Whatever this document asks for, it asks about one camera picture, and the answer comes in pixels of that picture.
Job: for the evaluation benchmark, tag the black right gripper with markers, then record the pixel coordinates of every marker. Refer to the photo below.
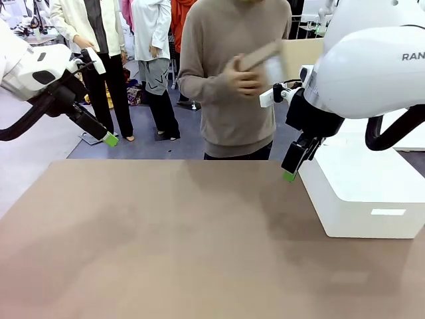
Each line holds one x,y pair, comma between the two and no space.
312,116

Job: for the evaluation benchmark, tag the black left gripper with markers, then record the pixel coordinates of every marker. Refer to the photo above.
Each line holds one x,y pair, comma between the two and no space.
63,96

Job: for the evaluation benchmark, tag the brown cardboard shoe box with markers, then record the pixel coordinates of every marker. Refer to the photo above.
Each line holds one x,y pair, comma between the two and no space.
299,56

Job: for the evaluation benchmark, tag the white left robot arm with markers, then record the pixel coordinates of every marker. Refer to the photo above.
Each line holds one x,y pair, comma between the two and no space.
20,66

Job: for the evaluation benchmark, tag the person's right forearm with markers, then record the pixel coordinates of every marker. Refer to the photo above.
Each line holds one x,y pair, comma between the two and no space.
206,83

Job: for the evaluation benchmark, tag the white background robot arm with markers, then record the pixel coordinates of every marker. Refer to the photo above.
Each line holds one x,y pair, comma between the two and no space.
322,15

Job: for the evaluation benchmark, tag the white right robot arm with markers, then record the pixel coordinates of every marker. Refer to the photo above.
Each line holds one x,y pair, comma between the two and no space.
365,66

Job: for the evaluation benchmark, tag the person's right hand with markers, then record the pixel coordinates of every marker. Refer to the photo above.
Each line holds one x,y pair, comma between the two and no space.
247,81

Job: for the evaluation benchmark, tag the mannequin in cream jacket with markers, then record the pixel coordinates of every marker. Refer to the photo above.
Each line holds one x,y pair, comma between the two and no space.
113,83

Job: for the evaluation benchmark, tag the patterned cloth heap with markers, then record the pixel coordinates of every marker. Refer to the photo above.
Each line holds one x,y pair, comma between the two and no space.
134,94

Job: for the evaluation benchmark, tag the white plastic storage bin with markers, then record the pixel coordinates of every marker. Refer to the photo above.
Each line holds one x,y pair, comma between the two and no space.
358,199

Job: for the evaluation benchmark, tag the person in beige sweater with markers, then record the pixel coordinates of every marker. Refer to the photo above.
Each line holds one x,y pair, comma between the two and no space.
232,126

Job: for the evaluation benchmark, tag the mannequin in white shirt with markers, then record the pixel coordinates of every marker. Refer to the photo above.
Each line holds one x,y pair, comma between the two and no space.
152,33

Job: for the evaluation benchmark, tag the pink hanging garment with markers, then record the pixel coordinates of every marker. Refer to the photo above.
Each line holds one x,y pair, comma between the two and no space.
127,13

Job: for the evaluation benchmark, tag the orange garment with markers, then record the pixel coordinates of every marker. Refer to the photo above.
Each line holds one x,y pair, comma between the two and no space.
177,26

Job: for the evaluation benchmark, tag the grey mannequin base plate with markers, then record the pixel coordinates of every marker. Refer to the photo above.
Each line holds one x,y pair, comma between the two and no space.
89,138

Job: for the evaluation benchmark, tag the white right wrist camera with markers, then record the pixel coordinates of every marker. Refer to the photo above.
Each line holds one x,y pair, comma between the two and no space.
270,98

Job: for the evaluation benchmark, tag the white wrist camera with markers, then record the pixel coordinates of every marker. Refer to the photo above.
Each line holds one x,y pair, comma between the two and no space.
96,61
270,98

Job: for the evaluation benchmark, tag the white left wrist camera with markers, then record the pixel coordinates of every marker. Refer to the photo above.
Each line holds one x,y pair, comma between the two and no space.
96,61

